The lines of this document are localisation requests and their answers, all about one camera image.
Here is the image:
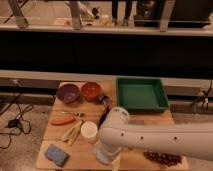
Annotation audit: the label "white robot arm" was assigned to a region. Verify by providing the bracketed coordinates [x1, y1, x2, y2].
[93, 107, 213, 165]

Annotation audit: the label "white cup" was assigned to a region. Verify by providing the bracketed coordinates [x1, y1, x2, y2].
[81, 121, 98, 143]

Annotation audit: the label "bunch of dark grapes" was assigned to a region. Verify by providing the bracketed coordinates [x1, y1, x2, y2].
[143, 151, 182, 167]

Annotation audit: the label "beige tongs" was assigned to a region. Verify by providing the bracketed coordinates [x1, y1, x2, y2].
[61, 120, 83, 146]

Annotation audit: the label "blue sponge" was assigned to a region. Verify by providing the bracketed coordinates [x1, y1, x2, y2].
[44, 144, 70, 167]

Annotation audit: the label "metal spoon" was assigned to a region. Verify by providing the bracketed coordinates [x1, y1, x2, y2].
[60, 111, 85, 117]

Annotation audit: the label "orange carrot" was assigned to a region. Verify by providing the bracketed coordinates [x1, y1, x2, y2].
[50, 116, 76, 126]

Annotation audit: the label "green plastic tray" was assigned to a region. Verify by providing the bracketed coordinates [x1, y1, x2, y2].
[116, 77, 170, 113]

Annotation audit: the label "orange bowl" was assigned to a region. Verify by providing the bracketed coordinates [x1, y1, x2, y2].
[81, 82, 102, 101]

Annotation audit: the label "purple bowl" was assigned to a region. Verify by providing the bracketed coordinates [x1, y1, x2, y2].
[56, 84, 80, 103]

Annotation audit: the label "black handled brush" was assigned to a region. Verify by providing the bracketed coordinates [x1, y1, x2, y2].
[98, 95, 110, 126]

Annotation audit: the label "black power adapter with cables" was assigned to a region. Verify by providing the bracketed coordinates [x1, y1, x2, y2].
[0, 83, 33, 150]

